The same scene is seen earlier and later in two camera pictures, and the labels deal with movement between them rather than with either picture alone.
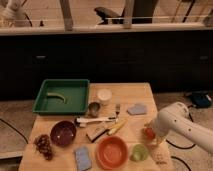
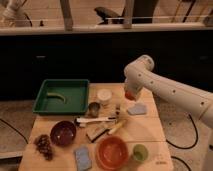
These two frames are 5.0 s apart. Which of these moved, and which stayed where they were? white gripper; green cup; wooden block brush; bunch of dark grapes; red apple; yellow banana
Moved: white gripper; red apple
Stayed: green cup; yellow banana; bunch of dark grapes; wooden block brush
